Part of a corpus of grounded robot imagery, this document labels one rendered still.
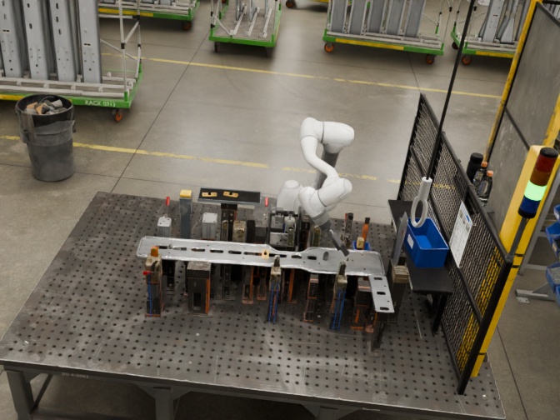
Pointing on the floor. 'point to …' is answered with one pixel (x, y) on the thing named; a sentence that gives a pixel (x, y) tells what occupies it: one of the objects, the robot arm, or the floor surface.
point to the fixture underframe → (19, 388)
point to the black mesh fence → (449, 239)
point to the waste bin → (47, 134)
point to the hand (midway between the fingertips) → (342, 250)
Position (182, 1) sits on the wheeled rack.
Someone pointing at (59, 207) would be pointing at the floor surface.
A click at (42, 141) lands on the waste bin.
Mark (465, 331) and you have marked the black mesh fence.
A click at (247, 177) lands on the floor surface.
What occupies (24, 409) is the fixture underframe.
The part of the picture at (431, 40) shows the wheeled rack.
